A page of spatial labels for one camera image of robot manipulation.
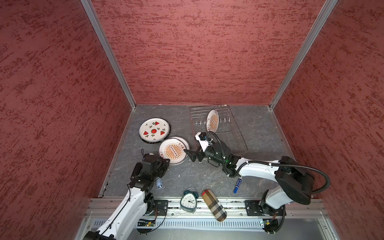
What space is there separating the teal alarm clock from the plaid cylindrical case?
5 cm

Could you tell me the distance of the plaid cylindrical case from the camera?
710 mm

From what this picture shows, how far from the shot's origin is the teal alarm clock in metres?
0.72
